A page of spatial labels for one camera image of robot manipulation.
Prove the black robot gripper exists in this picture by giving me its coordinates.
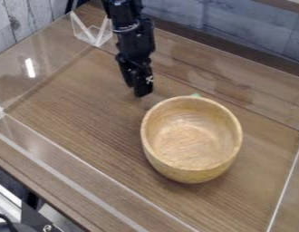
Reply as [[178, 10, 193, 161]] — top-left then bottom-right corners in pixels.
[[113, 17, 155, 98]]

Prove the clear acrylic tray wall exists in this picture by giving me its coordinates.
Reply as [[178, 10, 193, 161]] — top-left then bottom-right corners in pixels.
[[0, 111, 199, 232]]

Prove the black metal table clamp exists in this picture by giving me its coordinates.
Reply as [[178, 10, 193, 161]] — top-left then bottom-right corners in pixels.
[[0, 168, 62, 232]]

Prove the wooden bowl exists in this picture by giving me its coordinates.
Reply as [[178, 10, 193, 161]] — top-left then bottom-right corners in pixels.
[[139, 95, 242, 184]]

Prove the black cable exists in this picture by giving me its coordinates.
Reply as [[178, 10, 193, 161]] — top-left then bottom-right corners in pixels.
[[0, 212, 19, 232]]

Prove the clear acrylic corner bracket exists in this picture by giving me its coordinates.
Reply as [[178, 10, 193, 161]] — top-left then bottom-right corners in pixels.
[[70, 12, 111, 47]]

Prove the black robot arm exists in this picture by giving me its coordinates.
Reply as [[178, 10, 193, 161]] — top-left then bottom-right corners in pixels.
[[101, 0, 155, 98]]

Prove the green rectangular block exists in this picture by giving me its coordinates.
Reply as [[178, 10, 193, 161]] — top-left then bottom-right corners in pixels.
[[189, 93, 201, 97]]

